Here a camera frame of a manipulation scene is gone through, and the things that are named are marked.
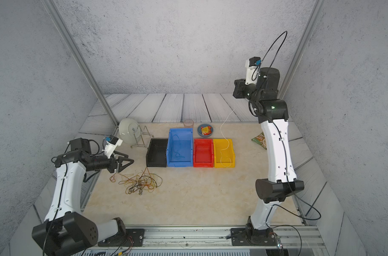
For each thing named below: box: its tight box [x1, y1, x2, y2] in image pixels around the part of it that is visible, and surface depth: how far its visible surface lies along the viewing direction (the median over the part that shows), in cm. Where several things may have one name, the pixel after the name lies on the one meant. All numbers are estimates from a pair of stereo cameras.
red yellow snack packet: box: [200, 125, 213, 136], surface depth 116 cm
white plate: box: [118, 117, 142, 146], surface depth 100 cm
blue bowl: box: [197, 123, 214, 138], surface depth 116 cm
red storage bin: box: [192, 138, 214, 168], surface depth 97 cm
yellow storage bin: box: [213, 138, 236, 168], surface depth 96 cm
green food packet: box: [251, 131, 268, 150], surface depth 112 cm
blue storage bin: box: [166, 128, 194, 167], surface depth 106 cm
